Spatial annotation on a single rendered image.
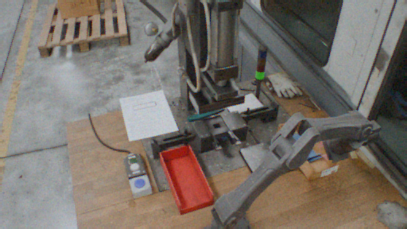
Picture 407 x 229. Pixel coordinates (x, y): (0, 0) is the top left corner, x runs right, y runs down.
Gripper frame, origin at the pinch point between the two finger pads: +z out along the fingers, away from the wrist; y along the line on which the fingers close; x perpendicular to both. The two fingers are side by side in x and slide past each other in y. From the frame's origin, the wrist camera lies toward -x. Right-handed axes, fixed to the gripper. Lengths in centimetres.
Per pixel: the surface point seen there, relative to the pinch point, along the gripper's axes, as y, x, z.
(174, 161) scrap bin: 13, 49, 21
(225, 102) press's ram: 26.6, 29.3, 2.6
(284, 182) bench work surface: -6.7, 14.5, 8.0
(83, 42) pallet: 189, 79, 238
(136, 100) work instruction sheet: 48, 55, 46
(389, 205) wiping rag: -25.3, -13.8, -7.4
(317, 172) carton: -6.9, 0.7, 7.0
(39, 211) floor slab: 16, 129, 134
